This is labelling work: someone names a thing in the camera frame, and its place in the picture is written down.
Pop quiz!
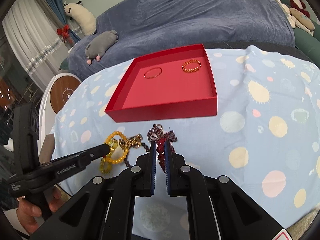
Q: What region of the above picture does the gold watch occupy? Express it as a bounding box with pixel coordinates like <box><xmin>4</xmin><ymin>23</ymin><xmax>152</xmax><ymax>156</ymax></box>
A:
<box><xmin>119</xmin><ymin>134</ymin><xmax>143</xmax><ymax>150</ymax></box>

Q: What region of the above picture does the person's left hand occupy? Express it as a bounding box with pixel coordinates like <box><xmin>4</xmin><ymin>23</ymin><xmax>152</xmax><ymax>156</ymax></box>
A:
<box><xmin>16</xmin><ymin>187</ymin><xmax>64</xmax><ymax>235</ymax></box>

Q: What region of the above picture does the white alpaca plush toy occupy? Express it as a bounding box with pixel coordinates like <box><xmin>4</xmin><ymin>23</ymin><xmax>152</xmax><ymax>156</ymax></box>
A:
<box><xmin>63</xmin><ymin>1</ymin><xmax>96</xmax><ymax>36</ymax></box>

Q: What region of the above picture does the gold chain bangle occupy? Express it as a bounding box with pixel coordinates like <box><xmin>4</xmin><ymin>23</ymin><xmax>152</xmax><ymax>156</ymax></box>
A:
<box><xmin>182</xmin><ymin>59</ymin><xmax>202</xmax><ymax>74</ymax></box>

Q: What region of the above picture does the blue grey bed blanket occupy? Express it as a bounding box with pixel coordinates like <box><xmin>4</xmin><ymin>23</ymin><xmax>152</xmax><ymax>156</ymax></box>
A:
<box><xmin>68</xmin><ymin>0</ymin><xmax>295</xmax><ymax>80</ymax></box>

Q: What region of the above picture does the red jewelry tray box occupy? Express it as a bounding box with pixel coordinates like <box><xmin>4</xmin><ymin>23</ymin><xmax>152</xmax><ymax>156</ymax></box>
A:
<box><xmin>105</xmin><ymin>44</ymin><xmax>218</xmax><ymax>122</ymax></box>

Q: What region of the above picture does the white round wooden-top device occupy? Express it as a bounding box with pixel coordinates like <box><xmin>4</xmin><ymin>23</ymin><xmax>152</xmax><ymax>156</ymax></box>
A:
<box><xmin>37</xmin><ymin>73</ymin><xmax>81</xmax><ymax>153</ymax></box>

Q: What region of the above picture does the yellow amber bead bracelet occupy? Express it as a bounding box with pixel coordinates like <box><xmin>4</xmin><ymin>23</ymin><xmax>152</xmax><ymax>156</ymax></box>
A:
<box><xmin>103</xmin><ymin>130</ymin><xmax>130</xmax><ymax>165</ymax></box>

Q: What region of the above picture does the red bow curtain tie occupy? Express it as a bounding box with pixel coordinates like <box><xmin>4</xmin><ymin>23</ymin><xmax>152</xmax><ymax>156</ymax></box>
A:
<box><xmin>56</xmin><ymin>24</ymin><xmax>73</xmax><ymax>44</ymax></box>

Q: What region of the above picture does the beige cookie plush cushion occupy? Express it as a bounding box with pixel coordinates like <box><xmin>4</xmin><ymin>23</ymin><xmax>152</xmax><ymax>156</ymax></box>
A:
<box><xmin>290</xmin><ymin>8</ymin><xmax>315</xmax><ymax>31</ymax></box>

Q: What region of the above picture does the light blue patterned cloth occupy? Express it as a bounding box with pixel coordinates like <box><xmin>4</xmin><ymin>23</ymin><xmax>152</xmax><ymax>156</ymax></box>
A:
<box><xmin>51</xmin><ymin>46</ymin><xmax>319</xmax><ymax>239</ymax></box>

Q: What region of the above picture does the rose gold thin bangle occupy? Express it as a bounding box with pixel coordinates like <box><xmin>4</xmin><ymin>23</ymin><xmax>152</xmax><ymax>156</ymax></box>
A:
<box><xmin>144</xmin><ymin>67</ymin><xmax>163</xmax><ymax>79</ymax></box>

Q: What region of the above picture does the grey plush toy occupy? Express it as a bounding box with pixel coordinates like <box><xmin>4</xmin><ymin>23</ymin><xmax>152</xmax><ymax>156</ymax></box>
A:
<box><xmin>85</xmin><ymin>30</ymin><xmax>118</xmax><ymax>65</ymax></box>

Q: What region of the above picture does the green sofa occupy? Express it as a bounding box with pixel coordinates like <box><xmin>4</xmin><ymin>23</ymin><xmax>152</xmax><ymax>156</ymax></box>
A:
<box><xmin>280</xmin><ymin>0</ymin><xmax>319</xmax><ymax>66</ymax></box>

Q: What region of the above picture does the white sheer curtain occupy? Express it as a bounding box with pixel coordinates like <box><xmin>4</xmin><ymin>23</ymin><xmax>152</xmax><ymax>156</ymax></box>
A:
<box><xmin>2</xmin><ymin>0</ymin><xmax>74</xmax><ymax>91</ymax></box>

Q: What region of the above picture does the dark garnet bead strand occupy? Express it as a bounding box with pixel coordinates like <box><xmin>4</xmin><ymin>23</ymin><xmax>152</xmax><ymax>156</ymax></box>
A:
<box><xmin>147</xmin><ymin>124</ymin><xmax>177</xmax><ymax>143</ymax></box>

